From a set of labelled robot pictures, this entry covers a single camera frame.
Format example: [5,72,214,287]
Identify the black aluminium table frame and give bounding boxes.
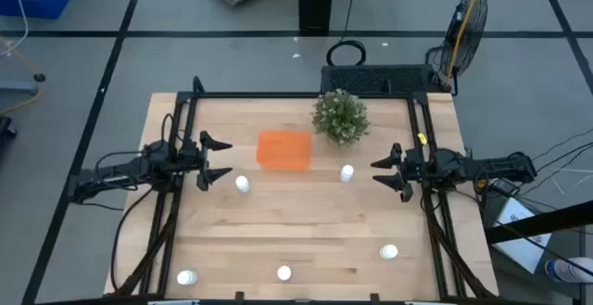
[104,76,499,305]

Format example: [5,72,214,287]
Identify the yellow floor hose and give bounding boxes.
[0,35,44,117]

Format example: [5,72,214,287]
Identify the coiled black cable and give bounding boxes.
[325,39,368,68]

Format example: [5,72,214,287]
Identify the green potted plant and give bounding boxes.
[311,88,372,147]

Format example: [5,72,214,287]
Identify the black square pillar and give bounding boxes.
[297,0,334,36]

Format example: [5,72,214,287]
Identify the white plastic canister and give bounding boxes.
[545,257,593,284]

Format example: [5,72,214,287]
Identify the black floor fan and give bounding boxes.
[425,0,489,96]

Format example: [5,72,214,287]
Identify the grey wheeled stand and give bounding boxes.
[0,72,47,96]

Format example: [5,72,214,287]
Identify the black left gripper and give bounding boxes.
[179,131,233,193]

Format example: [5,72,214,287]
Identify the black metal beam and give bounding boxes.
[484,200,593,245]

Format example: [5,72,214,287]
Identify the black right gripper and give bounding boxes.
[370,143,427,203]

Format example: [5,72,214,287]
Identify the black power adapter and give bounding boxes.
[488,178,521,196]

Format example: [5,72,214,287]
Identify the yellow hanging cable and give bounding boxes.
[446,0,487,86]

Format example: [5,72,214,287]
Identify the black perforated metal box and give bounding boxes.
[321,64,439,95]

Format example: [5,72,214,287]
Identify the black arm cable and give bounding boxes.
[109,187,155,293]

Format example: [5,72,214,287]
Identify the white cardboard box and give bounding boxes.
[491,197,553,274]

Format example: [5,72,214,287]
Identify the thin white cable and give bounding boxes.
[0,0,30,58]

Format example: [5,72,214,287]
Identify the orange plastic basket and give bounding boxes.
[256,130,313,172]

